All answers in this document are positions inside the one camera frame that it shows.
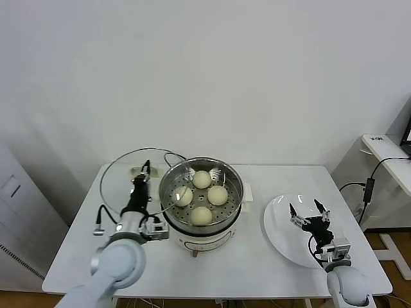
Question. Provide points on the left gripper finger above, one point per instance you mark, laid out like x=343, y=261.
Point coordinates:
x=141, y=178
x=147, y=170

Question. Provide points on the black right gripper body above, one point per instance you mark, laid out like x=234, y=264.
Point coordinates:
x=318, y=229

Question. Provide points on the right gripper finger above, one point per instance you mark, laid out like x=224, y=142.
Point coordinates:
x=298, y=220
x=325, y=214

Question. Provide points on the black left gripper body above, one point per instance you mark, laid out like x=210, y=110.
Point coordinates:
x=141, y=192

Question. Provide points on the white steamed baozi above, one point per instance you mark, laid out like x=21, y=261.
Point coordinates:
x=202, y=179
x=183, y=196
x=201, y=216
x=218, y=195

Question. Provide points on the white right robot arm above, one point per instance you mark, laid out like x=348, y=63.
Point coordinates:
x=348, y=285

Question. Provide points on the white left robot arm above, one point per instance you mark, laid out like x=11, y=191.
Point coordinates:
x=118, y=263

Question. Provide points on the steel perforated steamer basket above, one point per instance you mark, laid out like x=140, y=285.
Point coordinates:
x=224, y=179

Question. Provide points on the white round plate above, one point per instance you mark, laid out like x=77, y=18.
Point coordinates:
x=279, y=231

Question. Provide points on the white table leg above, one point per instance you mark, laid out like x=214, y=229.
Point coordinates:
x=113, y=303
x=308, y=303

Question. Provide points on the cream electric cooker base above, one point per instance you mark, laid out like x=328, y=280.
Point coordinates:
x=208, y=240

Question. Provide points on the white side desk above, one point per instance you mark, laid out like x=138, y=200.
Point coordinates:
x=382, y=146

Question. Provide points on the laptop computer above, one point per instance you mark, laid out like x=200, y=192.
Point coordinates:
x=407, y=136

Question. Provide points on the white cabinet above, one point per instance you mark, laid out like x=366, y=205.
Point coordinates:
x=19, y=208

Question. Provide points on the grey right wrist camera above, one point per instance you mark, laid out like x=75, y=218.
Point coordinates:
x=340, y=248

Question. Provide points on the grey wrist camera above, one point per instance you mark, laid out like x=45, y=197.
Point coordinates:
x=159, y=231
x=340, y=248

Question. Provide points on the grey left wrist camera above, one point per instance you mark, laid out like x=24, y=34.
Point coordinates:
x=159, y=231

